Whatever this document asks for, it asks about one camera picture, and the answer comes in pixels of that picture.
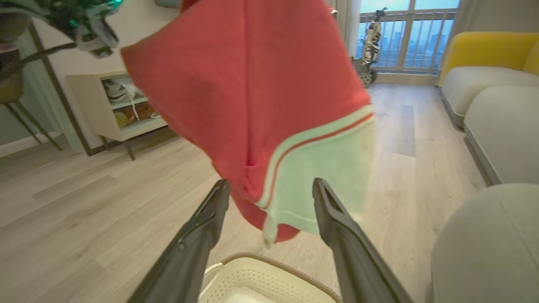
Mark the chair with thin dark legs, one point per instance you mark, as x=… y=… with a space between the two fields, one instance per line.
x=10 y=84

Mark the beige curtain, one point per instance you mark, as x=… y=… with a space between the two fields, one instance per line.
x=347 y=25
x=492 y=14

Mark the red garment with white trim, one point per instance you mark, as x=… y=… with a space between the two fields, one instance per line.
x=236 y=84

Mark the cream perforated laundry basket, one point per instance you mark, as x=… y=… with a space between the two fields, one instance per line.
x=261 y=280

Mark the white bag in cabinet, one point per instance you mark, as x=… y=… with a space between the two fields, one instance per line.
x=120 y=90

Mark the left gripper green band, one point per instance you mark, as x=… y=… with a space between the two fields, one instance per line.
x=92 y=29

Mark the wheeled robot by window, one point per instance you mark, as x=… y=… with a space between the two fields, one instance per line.
x=370 y=46

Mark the small yellow item in cabinet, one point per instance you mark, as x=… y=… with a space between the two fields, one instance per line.
x=121 y=119

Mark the large window with railing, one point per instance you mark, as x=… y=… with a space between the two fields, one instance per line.
x=404 y=42

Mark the beige shelf cabinet dark legs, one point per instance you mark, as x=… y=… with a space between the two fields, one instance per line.
x=90 y=105

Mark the grey sectional sofa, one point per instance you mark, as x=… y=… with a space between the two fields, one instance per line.
x=497 y=134

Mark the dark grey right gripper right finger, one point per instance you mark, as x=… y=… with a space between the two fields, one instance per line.
x=358 y=261

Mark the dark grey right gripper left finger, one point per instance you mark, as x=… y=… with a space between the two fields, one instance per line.
x=189 y=252

